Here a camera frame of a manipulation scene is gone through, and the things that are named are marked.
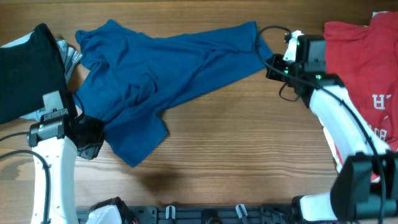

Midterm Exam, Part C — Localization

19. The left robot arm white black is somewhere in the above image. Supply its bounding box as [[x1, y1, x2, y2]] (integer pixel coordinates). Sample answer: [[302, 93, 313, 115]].
[[28, 91, 105, 223]]

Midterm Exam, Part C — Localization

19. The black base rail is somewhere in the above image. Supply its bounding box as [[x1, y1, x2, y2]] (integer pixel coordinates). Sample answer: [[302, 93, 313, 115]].
[[76, 197, 307, 224]]

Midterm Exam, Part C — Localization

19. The blue t-shirt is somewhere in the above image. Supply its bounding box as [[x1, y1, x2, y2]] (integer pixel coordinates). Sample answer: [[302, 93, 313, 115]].
[[75, 20, 273, 166]]

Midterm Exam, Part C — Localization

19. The black folded garment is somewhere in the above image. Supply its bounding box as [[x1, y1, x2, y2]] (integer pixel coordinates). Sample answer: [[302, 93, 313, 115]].
[[1, 23, 77, 124]]

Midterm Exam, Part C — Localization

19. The red t-shirt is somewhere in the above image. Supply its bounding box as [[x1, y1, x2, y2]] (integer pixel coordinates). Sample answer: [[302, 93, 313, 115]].
[[322, 11, 398, 183]]

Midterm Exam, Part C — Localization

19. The grey camouflage garment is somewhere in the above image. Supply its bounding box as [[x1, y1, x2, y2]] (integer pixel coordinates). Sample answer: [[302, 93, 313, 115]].
[[1, 32, 82, 121]]

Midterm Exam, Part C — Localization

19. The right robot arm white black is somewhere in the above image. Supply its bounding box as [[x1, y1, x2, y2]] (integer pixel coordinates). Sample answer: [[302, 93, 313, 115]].
[[266, 33, 397, 222]]

